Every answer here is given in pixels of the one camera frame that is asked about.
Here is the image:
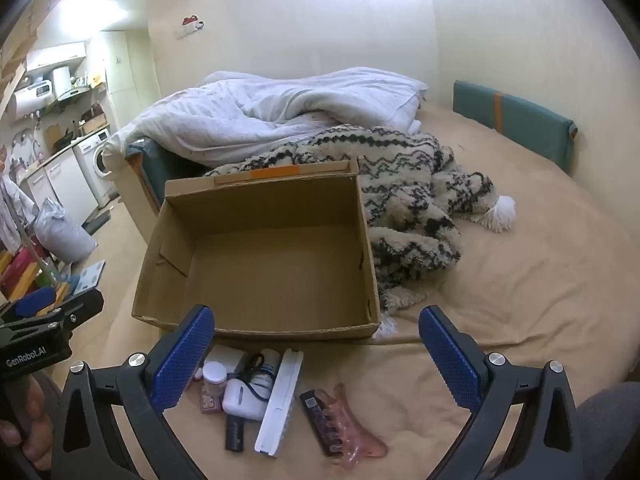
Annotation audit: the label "white wall cabinet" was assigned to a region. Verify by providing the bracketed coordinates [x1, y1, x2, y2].
[25, 42, 88, 72]

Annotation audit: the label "beige bed frame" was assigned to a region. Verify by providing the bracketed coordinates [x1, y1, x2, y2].
[102, 157, 166, 246]

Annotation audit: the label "white water heater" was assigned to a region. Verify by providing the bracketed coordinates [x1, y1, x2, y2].
[12, 80, 56, 121]

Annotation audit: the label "white washing machine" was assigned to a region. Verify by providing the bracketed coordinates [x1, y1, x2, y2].
[74, 127, 119, 201]

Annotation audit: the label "white bathroom scale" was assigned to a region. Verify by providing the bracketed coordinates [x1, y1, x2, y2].
[70, 259, 107, 298]

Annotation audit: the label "white oblong case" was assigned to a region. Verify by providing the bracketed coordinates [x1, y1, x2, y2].
[205, 347, 249, 376]

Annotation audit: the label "pink hair claw clip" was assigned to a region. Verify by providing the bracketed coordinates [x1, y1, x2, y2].
[312, 382, 388, 471]

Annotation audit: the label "cardboard box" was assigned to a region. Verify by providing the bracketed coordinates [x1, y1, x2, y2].
[131, 157, 383, 342]

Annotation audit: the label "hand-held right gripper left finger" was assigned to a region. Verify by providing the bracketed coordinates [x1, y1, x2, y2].
[50, 305, 215, 480]

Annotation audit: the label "white plug charger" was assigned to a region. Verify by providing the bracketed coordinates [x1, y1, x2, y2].
[222, 379, 271, 422]

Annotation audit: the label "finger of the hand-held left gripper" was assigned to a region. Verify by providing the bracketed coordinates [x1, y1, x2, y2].
[47, 289, 104, 333]
[10, 287, 57, 317]

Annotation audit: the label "white duvet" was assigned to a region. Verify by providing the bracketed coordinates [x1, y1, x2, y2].
[102, 66, 428, 168]

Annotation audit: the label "white pill bottle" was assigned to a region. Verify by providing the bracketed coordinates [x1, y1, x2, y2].
[250, 349, 282, 401]

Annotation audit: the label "black battery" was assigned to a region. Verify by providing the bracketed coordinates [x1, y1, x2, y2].
[225, 412, 247, 452]

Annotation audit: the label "white round cap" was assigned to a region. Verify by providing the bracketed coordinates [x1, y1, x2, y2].
[202, 361, 228, 395]

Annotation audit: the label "black patterned fluffy blanket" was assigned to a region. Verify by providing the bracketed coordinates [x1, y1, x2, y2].
[202, 125, 517, 341]

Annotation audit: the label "red storage box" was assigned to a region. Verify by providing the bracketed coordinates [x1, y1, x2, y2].
[0, 252, 43, 301]

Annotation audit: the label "white plastic bag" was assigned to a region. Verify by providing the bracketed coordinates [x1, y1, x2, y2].
[34, 197, 98, 263]

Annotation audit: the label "person's left hand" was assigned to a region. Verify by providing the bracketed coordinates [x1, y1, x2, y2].
[0, 377, 53, 472]

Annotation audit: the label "black cable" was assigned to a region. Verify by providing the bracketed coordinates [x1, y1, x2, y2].
[244, 354, 267, 386]

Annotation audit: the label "white floor cabinet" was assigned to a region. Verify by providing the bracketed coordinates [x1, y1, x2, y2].
[25, 147, 99, 226]

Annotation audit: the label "white hanging garment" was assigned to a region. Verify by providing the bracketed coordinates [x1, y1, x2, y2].
[0, 175, 36, 256]

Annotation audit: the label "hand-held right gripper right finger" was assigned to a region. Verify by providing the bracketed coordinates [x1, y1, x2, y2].
[419, 305, 583, 480]

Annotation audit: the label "person's grey trousers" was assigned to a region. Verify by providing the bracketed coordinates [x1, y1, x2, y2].
[575, 382, 640, 480]

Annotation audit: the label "white long box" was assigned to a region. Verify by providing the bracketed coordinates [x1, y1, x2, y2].
[254, 350, 304, 458]

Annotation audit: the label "dark floor mat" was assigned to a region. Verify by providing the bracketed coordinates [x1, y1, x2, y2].
[82, 214, 112, 235]

